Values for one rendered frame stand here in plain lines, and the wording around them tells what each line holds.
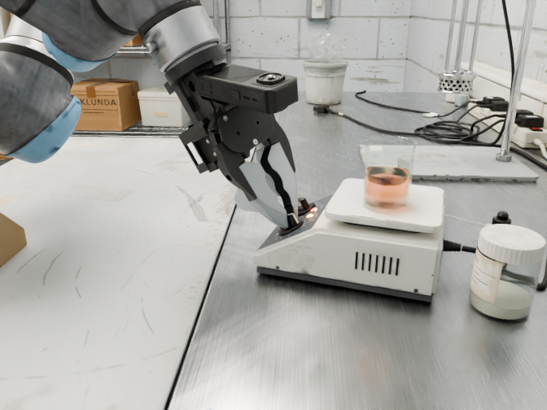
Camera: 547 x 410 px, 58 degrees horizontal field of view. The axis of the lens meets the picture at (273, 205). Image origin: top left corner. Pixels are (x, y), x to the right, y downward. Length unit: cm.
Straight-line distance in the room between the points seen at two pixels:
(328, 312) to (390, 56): 258
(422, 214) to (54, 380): 38
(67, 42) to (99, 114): 219
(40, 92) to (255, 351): 46
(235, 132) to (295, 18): 246
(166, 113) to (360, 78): 113
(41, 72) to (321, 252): 44
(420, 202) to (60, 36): 44
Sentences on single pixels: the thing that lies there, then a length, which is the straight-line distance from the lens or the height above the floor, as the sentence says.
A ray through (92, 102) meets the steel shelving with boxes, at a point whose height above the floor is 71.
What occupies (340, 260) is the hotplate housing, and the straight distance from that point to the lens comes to 53.
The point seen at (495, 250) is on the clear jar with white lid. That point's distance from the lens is 52.
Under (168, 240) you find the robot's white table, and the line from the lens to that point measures 67.
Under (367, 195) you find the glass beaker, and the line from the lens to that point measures 53.
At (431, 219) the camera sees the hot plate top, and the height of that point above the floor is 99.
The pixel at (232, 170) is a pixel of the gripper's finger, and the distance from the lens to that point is 53.
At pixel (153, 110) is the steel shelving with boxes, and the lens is 283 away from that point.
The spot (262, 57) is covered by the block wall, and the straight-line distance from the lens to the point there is 299.
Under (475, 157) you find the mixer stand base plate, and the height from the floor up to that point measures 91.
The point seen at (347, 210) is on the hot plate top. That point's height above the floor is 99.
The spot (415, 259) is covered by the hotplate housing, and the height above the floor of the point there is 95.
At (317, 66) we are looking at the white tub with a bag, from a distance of 155.
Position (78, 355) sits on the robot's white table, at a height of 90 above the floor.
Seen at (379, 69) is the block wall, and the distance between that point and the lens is 302.
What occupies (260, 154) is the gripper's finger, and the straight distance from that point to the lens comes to 58.
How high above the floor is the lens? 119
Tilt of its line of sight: 22 degrees down
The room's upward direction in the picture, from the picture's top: straight up
